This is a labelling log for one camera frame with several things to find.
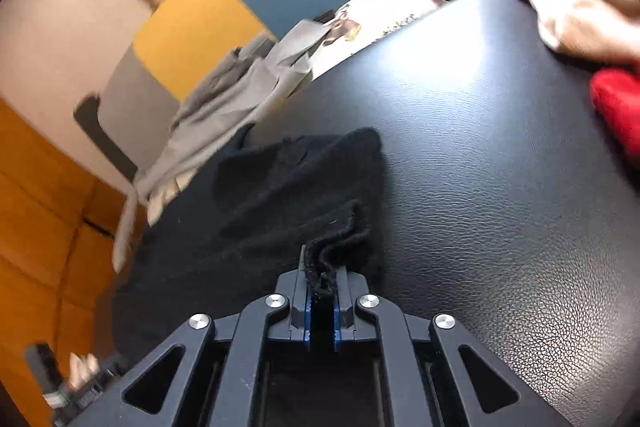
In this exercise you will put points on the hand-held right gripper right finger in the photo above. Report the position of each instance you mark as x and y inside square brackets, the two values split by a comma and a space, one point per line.
[337, 327]

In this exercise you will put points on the pale patterned seat cover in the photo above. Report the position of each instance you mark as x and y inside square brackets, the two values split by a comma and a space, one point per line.
[162, 202]

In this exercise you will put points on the white printed sheet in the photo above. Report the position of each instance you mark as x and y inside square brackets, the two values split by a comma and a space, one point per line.
[380, 22]

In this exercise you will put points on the black garment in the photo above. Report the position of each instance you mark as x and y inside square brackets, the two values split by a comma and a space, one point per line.
[280, 192]

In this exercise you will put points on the red cloth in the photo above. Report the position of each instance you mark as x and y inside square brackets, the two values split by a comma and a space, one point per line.
[617, 107]

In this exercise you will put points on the beige cloth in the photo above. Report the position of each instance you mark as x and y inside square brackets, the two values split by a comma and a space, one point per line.
[585, 12]

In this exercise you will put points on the grey garment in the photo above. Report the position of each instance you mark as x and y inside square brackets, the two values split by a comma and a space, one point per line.
[225, 107]

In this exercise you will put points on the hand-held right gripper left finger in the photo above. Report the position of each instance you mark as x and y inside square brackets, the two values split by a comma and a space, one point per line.
[307, 324]

